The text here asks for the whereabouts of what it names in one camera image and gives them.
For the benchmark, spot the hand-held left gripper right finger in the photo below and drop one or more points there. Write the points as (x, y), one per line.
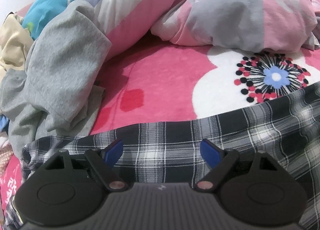
(210, 153)

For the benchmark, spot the beige jacket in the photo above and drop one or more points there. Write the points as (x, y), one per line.
(12, 44)

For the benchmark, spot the grey garment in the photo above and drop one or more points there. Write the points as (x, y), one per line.
(57, 64)

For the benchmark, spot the black white plaid shirt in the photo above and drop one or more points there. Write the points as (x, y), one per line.
(225, 130)

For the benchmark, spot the pink floral blanket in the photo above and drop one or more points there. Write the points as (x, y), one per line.
(162, 77)

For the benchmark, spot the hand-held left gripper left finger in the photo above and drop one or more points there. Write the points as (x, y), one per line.
(113, 151)

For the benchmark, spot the pink printed duvet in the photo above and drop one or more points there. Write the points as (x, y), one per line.
(200, 7)

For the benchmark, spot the white cloth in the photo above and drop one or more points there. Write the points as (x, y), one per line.
(3, 142)

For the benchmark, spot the light blue cloth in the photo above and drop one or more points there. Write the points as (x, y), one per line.
(2, 123)

